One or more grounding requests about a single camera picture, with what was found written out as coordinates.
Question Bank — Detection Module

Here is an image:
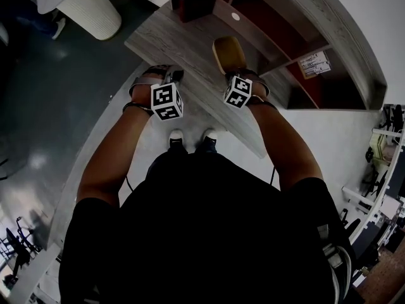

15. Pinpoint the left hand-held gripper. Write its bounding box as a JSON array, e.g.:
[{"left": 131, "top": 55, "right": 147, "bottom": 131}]
[{"left": 128, "top": 64, "right": 185, "bottom": 122}]

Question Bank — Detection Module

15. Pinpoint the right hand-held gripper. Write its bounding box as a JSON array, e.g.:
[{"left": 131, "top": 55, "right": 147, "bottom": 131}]
[{"left": 223, "top": 68, "right": 271, "bottom": 110}]

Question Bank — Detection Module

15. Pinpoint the person's right forearm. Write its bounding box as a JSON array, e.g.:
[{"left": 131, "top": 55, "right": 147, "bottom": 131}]
[{"left": 246, "top": 96, "right": 325, "bottom": 192}]

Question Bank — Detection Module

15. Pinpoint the person's left forearm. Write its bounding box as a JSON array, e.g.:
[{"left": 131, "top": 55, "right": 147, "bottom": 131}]
[{"left": 77, "top": 101, "right": 159, "bottom": 207}]

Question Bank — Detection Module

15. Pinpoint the grey wooden table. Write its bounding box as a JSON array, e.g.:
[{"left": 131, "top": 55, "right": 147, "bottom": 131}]
[{"left": 124, "top": 0, "right": 317, "bottom": 160}]

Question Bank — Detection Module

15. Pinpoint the person's right white shoe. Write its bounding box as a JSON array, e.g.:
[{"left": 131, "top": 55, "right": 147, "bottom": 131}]
[{"left": 202, "top": 127, "right": 219, "bottom": 146}]

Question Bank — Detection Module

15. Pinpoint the person's white shoe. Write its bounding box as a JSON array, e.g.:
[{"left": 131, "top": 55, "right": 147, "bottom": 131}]
[
  {"left": 169, "top": 129, "right": 184, "bottom": 148},
  {"left": 202, "top": 127, "right": 219, "bottom": 146}
]

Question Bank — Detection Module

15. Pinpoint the person's left white shoe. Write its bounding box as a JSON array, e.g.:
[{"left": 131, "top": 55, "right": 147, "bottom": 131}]
[{"left": 169, "top": 129, "right": 184, "bottom": 148}]

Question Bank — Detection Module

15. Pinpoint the person's right trouser leg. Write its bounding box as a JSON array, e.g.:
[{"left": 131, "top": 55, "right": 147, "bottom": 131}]
[{"left": 193, "top": 140, "right": 219, "bottom": 156}]

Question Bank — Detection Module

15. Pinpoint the person's trouser leg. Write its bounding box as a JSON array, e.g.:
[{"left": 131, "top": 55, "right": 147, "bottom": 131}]
[
  {"left": 145, "top": 144, "right": 188, "bottom": 180},
  {"left": 193, "top": 140, "right": 219, "bottom": 156}
]

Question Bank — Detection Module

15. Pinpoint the dark red box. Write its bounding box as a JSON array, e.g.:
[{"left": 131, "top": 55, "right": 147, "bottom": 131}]
[{"left": 178, "top": 0, "right": 218, "bottom": 23}]

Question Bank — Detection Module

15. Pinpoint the white paper label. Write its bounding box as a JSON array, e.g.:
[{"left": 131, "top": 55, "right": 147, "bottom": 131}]
[{"left": 298, "top": 51, "right": 332, "bottom": 79}]

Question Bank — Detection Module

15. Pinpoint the person's left trouser leg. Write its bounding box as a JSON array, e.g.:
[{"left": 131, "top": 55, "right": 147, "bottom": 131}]
[{"left": 145, "top": 144, "right": 188, "bottom": 180}]

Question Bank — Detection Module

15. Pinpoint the white ribbed bin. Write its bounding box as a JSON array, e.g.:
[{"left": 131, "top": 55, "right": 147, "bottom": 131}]
[{"left": 56, "top": 0, "right": 123, "bottom": 41}]

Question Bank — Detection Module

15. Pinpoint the grey wooden shelf unit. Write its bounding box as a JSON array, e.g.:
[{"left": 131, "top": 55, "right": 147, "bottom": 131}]
[{"left": 167, "top": 0, "right": 389, "bottom": 111}]

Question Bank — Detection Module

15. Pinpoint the person's black shirt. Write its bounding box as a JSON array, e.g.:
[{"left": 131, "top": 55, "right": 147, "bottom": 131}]
[{"left": 58, "top": 152, "right": 357, "bottom": 304}]

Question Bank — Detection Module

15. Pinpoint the black office chair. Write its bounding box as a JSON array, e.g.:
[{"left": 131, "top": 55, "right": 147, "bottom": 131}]
[{"left": 360, "top": 147, "right": 389, "bottom": 199}]

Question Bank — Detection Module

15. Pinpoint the black exercise machine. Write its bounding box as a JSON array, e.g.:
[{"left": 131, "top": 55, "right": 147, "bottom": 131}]
[{"left": 1, "top": 215, "right": 44, "bottom": 286}]

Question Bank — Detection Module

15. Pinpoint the black right wrist strap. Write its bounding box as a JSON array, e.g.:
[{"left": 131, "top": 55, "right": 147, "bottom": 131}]
[{"left": 247, "top": 94, "right": 280, "bottom": 111}]

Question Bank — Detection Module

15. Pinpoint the black wrist strap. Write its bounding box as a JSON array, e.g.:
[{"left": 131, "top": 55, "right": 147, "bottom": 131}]
[
  {"left": 247, "top": 94, "right": 280, "bottom": 111},
  {"left": 122, "top": 101, "right": 155, "bottom": 117}
]

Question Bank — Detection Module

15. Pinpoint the black left wrist strap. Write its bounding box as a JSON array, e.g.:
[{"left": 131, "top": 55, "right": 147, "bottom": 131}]
[{"left": 122, "top": 101, "right": 155, "bottom": 117}]

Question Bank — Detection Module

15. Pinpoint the white desk frame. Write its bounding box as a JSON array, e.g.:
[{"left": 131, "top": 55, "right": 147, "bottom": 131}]
[{"left": 340, "top": 104, "right": 405, "bottom": 253}]

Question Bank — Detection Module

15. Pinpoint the grey shoulder strap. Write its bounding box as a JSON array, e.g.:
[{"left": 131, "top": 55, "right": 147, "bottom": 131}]
[{"left": 316, "top": 223, "right": 354, "bottom": 304}]

